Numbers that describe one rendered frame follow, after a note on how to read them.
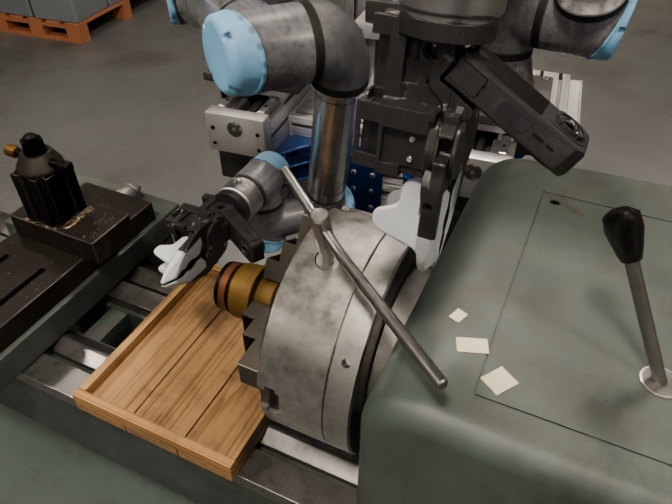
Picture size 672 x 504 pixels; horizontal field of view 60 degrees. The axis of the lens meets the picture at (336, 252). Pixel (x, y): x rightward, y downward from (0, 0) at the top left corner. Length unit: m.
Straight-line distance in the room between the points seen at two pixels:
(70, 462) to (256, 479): 0.59
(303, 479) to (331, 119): 0.57
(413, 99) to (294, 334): 0.33
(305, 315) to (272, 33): 0.39
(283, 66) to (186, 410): 0.55
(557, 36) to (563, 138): 0.71
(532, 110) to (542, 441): 0.27
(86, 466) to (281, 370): 0.78
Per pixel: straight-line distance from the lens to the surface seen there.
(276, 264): 0.82
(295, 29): 0.86
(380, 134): 0.45
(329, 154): 1.04
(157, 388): 1.03
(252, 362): 0.76
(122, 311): 1.24
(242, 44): 0.84
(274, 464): 0.95
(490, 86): 0.44
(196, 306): 1.14
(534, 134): 0.44
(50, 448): 1.47
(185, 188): 3.07
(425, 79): 0.45
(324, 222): 0.61
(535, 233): 0.73
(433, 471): 0.58
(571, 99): 1.50
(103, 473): 1.39
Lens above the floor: 1.69
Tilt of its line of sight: 41 degrees down
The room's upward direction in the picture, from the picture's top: straight up
